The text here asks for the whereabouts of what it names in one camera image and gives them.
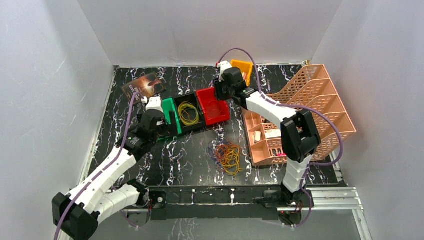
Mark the orange wire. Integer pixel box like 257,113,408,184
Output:
206,100,224,122
214,143,241,168

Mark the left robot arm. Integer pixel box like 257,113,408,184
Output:
52,109,178,240

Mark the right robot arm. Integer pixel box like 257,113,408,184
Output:
213,62,321,207

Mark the green plastic bin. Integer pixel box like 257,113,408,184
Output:
158,98,182,141

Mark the orange-yellow plastic bin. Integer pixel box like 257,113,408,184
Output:
230,59,253,87

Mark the red plastic bin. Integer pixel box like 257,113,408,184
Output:
195,87,231,126

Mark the dark book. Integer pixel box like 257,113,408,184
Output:
121,72,166,105

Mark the black plastic bin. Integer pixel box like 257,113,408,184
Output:
173,92,206,134

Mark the white eraser in organizer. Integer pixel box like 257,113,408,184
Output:
253,131,262,144

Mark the pink desk organizer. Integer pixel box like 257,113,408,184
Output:
242,64,356,167

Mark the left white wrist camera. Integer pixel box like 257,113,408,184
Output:
141,96,164,113

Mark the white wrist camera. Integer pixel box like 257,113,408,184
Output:
216,60,232,82
141,96,164,113

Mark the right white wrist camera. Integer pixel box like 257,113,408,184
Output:
216,60,232,82

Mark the orange wire in red bin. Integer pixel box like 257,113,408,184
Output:
206,100,224,122

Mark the yellow-green wire coil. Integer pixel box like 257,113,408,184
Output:
178,101,201,127

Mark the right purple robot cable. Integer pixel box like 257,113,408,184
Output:
216,47,344,229

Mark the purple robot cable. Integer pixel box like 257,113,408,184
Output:
216,47,344,229
52,92,148,240

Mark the yellow tangled wire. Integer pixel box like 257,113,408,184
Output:
221,145,244,176

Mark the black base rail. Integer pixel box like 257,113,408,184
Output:
64,185,359,229

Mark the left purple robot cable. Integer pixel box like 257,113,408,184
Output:
52,92,148,240

